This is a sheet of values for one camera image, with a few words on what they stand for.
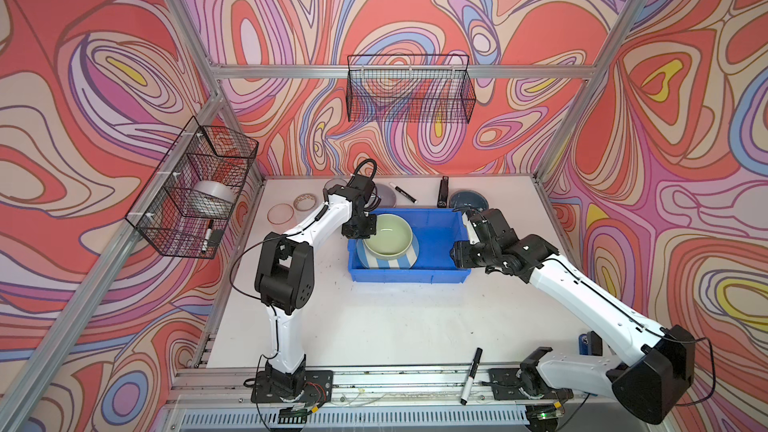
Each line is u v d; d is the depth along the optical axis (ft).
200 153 2.65
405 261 2.98
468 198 3.50
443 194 3.73
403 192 3.77
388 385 2.46
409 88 3.15
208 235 2.37
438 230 3.39
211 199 2.32
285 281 1.68
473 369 2.48
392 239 3.06
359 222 2.69
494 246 1.90
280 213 3.06
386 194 3.56
